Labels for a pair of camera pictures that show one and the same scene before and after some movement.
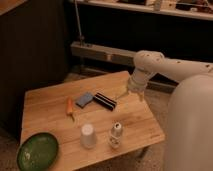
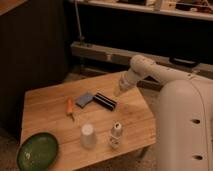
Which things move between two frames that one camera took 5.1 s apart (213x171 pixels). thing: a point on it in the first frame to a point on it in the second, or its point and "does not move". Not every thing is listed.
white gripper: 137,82 to 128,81
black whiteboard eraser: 105,101 does not move
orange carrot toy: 70,107 does not move
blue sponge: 84,99 does not move
